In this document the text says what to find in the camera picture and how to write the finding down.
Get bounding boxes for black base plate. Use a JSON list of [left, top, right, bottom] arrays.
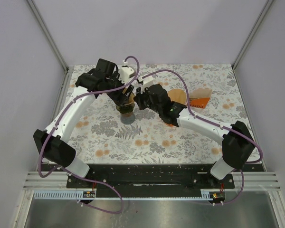
[[66, 164, 235, 200]]

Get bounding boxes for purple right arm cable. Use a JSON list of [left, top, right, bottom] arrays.
[[137, 70, 264, 206]]

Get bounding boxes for orange coffee filter pack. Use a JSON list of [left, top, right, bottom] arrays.
[[189, 88, 212, 109]]

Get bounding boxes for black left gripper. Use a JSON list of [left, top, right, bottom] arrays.
[[105, 71, 134, 105]]

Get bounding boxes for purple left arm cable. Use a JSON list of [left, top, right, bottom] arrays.
[[38, 56, 141, 214]]

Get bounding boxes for floral patterned tablecloth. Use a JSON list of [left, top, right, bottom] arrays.
[[68, 64, 249, 164]]

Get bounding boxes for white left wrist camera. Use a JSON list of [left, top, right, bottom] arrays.
[[118, 60, 136, 84]]

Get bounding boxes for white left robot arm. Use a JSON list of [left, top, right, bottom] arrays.
[[33, 59, 139, 188]]

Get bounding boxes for aluminium frame rail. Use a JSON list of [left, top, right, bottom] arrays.
[[23, 172, 280, 191]]

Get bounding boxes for white slotted cable duct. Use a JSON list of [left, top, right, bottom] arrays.
[[33, 190, 214, 202]]

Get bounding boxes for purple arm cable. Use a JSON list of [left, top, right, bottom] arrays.
[[137, 70, 264, 206], [38, 56, 141, 214]]

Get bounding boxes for brown paper coffee filter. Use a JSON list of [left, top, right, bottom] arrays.
[[168, 89, 187, 105]]

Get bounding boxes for dark green dripper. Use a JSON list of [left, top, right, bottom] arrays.
[[116, 103, 135, 114]]

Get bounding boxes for orange glass carafe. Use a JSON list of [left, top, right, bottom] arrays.
[[165, 123, 179, 127]]

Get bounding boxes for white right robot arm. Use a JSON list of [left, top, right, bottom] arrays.
[[134, 84, 255, 188]]

